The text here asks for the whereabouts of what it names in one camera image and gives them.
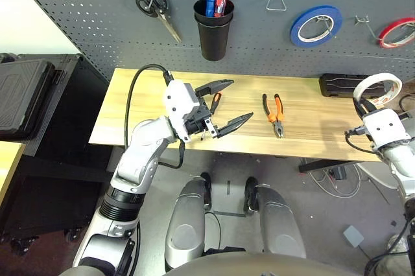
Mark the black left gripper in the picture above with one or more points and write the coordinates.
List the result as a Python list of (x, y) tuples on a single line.
[(197, 119)]

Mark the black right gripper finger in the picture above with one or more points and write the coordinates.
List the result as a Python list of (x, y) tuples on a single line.
[(371, 106), (359, 107)]

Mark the black orange screwdriver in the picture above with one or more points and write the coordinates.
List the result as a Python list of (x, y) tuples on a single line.
[(215, 102)]

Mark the white tape roll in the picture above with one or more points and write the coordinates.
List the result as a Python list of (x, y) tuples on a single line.
[(395, 88)]

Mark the orange black pliers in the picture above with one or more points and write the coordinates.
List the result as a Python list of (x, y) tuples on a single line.
[(277, 123)]

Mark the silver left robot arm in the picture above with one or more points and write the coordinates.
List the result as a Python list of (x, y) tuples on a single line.
[(142, 153)]

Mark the black plastic tool case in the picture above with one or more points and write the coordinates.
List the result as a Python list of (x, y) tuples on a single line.
[(337, 85)]

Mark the black cup holder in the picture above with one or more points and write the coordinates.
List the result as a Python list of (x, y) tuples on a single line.
[(214, 42)]

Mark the black power adapter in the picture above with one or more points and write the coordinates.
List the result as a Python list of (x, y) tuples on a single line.
[(337, 173)]

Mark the black table leg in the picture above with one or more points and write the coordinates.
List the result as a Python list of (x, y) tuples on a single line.
[(321, 166)]

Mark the red tape roll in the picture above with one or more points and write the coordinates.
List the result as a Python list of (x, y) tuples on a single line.
[(384, 34)]

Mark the black left robot foot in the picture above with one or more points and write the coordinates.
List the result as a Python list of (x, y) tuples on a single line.
[(206, 191)]

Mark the black robot foot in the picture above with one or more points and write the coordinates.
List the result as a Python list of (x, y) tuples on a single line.
[(206, 191), (250, 195)]

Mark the black right robot foot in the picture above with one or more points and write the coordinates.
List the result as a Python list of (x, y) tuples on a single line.
[(250, 195)]

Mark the blue tape roll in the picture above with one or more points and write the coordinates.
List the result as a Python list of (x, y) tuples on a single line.
[(295, 31)]

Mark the silver left robot leg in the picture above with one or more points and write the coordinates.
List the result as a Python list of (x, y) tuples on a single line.
[(184, 224)]

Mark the silver robot leg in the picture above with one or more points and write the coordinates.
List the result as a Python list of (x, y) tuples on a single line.
[(279, 224), (184, 224)]

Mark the grey foot pedal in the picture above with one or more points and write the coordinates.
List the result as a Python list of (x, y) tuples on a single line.
[(353, 236)]

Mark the silver right robot leg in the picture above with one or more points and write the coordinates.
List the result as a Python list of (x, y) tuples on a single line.
[(279, 224)]

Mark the grey white sneaker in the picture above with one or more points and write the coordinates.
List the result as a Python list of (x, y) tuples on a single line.
[(398, 243)]

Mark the grey robot torso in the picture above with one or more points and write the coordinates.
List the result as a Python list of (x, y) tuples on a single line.
[(259, 266)]

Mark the black cabinet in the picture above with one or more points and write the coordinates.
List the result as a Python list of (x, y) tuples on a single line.
[(48, 175)]

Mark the black ribbed equipment case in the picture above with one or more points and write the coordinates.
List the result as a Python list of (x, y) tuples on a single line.
[(19, 94)]

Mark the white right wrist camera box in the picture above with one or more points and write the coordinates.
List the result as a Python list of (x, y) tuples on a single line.
[(386, 130)]

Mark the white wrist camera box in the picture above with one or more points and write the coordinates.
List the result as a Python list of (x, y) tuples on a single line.
[(178, 107), (386, 130)]

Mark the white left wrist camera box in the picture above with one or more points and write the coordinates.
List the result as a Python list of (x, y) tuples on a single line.
[(178, 107)]

